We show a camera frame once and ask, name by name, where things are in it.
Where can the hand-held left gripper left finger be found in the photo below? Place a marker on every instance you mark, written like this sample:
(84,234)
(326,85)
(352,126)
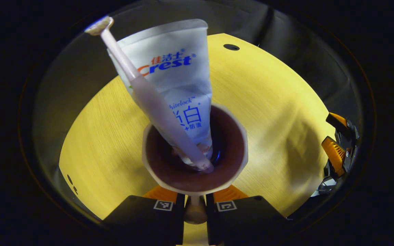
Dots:
(149,222)

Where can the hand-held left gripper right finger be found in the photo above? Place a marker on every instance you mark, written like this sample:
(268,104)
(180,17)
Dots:
(241,222)

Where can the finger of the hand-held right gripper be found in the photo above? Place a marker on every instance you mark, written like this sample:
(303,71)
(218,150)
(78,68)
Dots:
(333,153)
(339,122)

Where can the beige cup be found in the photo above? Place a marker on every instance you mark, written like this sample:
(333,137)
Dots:
(231,150)

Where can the pink toothbrush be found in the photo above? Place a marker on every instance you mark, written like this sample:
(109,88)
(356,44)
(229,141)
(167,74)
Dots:
(156,109)

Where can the white toothpaste tube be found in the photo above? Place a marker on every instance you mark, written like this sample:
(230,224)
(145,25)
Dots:
(183,41)

